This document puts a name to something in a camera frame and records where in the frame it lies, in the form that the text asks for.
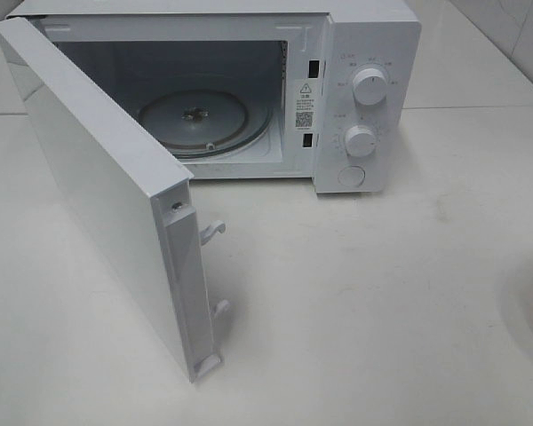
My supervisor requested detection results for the white microwave door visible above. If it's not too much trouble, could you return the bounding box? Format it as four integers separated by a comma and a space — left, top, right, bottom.
0, 18, 227, 381

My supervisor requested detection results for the round white door button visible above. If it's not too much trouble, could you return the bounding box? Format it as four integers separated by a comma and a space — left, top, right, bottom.
338, 166, 365, 187

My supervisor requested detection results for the glass microwave turntable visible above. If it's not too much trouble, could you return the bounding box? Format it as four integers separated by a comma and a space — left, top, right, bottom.
139, 89, 273, 159

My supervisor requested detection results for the white microwave oven body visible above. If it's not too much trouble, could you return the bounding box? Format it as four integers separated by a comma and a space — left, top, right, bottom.
4, 1, 421, 193

